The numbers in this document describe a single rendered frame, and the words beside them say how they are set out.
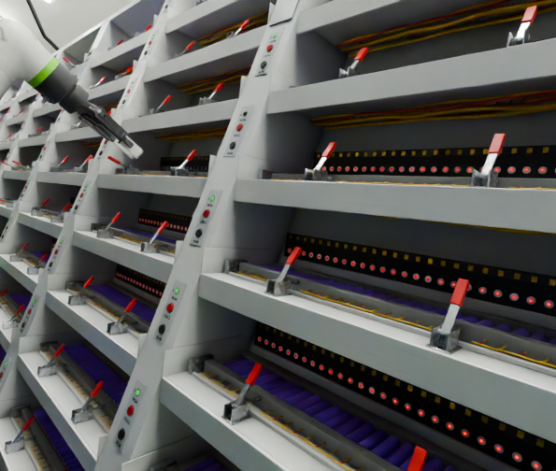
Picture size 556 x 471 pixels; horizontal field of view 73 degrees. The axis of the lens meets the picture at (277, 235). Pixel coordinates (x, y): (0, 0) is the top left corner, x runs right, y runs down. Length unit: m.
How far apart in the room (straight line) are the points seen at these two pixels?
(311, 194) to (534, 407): 0.40
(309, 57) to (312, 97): 0.22
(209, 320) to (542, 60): 0.67
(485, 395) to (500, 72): 0.40
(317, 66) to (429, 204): 0.55
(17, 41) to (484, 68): 0.95
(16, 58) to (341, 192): 0.82
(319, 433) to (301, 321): 0.16
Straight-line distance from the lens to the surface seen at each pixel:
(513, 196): 0.50
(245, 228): 0.79
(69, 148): 2.09
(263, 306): 0.61
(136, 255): 0.96
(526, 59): 0.61
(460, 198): 0.51
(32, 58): 1.12
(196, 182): 0.87
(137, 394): 0.81
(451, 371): 0.47
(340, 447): 0.59
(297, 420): 0.63
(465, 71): 0.62
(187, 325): 0.75
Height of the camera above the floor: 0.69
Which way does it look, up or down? 10 degrees up
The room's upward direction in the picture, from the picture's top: 19 degrees clockwise
